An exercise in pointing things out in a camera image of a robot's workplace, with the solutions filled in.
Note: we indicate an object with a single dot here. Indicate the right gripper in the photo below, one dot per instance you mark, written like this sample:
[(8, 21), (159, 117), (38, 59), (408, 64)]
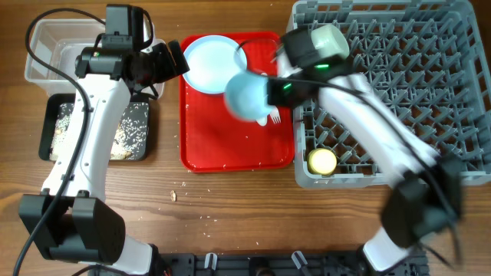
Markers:
[(272, 87)]

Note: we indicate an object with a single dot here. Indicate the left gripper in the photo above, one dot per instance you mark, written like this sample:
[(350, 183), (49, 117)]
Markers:
[(169, 69)]

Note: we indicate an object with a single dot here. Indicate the white plastic fork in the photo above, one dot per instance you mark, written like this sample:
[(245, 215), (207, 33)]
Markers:
[(275, 115)]

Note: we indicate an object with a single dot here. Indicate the white plastic spoon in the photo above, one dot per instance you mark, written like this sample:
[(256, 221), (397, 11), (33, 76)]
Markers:
[(262, 121)]

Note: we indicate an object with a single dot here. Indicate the light blue bowl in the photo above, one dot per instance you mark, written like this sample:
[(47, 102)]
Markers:
[(246, 97)]

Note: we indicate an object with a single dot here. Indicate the light blue plate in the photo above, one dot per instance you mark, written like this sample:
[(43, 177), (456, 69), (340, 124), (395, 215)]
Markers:
[(213, 60)]

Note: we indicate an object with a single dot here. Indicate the green bowl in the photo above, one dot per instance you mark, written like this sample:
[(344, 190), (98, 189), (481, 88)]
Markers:
[(330, 42)]

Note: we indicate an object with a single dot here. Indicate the yellow plastic cup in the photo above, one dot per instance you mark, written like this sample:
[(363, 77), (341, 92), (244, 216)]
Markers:
[(322, 161)]

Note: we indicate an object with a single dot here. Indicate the food scraps and rice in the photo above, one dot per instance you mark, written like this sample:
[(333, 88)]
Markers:
[(130, 141)]

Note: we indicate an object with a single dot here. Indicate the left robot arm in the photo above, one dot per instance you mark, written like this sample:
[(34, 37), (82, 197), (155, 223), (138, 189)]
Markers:
[(69, 220)]

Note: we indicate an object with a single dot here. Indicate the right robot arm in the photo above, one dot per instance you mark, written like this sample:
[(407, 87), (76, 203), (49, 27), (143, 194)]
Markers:
[(427, 190)]

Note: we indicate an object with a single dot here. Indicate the clear plastic waste bin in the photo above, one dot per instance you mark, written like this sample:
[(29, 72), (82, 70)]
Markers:
[(58, 42)]

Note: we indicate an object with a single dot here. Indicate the grey dishwasher rack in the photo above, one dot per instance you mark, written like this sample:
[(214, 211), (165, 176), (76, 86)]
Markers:
[(426, 61)]

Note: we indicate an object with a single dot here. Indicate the black rectangular tray bin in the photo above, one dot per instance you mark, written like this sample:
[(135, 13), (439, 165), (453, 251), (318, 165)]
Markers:
[(53, 104)]

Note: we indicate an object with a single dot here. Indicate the red serving tray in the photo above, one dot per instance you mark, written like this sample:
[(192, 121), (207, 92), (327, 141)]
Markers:
[(213, 140)]

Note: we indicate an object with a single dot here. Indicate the food crumb on table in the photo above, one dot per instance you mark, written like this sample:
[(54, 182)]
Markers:
[(173, 196)]

